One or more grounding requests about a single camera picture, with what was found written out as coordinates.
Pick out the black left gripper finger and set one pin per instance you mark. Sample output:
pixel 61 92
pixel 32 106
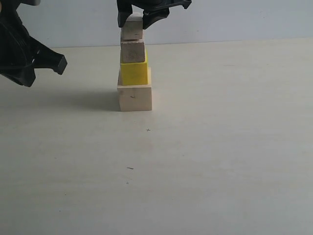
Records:
pixel 24 77
pixel 45 58

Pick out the small wooden cube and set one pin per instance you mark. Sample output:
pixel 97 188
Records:
pixel 133 27

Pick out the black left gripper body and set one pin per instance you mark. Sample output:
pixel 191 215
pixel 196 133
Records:
pixel 17 48

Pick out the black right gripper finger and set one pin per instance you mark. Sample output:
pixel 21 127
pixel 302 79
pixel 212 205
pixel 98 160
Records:
pixel 124 11
pixel 151 17

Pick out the medium wooden cube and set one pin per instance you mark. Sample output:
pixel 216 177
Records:
pixel 133 51

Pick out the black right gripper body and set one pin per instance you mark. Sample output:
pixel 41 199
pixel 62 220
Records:
pixel 154 5

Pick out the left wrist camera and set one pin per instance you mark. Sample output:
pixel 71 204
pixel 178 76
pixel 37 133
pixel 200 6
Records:
pixel 31 2

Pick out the yellow cube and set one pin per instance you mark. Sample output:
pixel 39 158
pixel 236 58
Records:
pixel 134 73

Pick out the large wooden cube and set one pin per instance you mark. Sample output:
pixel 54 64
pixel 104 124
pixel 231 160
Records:
pixel 135 97

